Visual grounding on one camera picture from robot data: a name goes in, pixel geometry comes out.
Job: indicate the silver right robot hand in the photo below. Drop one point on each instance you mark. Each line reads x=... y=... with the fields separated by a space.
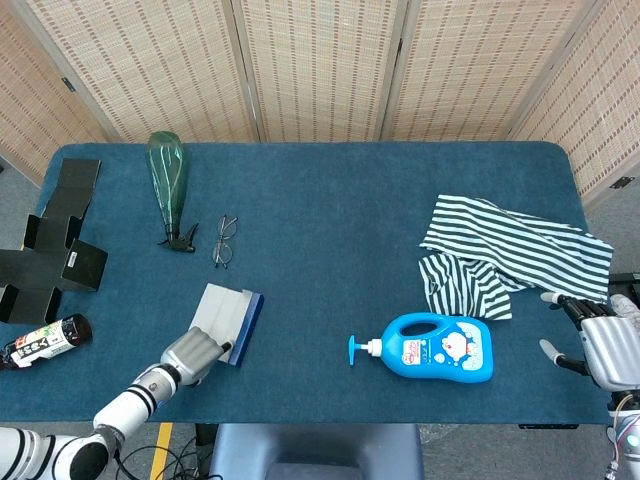
x=615 y=345

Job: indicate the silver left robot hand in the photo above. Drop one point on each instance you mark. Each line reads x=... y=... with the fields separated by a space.
x=192 y=352

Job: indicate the blue and white box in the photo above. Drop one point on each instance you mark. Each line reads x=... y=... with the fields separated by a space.
x=220 y=305

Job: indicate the thin-framed eyeglasses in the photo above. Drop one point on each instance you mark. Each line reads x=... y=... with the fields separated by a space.
x=223 y=251

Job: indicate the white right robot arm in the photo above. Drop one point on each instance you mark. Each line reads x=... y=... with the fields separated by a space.
x=631 y=440

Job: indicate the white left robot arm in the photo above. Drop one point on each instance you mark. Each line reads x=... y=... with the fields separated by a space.
x=125 y=400

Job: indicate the dark object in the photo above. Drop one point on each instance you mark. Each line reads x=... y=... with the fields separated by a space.
x=85 y=265

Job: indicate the dark bottle with printed label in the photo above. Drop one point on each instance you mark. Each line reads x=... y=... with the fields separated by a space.
x=45 y=345

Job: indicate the green white striped cloth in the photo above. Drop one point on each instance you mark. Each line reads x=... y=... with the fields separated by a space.
x=500 y=235

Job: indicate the blue pump detergent bottle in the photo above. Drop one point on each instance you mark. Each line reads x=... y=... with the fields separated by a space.
x=450 y=360

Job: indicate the green plastic spray bottle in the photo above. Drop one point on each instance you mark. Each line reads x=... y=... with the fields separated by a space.
x=167 y=175

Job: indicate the blue velvet tablecloth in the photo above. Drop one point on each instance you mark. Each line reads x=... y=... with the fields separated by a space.
x=320 y=200

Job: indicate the woven bamboo folding screen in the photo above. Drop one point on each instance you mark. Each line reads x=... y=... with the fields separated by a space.
x=320 y=65

